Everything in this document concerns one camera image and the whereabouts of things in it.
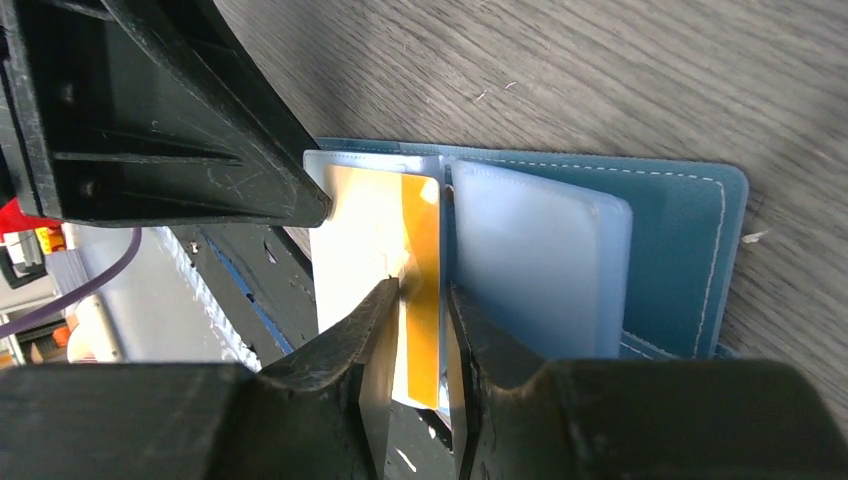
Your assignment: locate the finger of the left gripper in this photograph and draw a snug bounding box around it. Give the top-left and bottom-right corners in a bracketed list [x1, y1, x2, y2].
[1, 1, 331, 228]

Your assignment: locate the blue leather card holder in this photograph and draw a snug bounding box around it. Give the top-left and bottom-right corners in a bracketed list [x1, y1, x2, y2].
[302, 136, 751, 419]

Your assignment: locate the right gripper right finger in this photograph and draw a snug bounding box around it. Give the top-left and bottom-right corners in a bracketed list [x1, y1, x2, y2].
[447, 285, 847, 479]

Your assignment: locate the red connector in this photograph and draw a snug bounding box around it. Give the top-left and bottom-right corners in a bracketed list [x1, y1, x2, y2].
[1, 198, 68, 255]

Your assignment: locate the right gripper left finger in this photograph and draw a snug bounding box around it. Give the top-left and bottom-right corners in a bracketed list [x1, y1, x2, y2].
[1, 278, 400, 479]

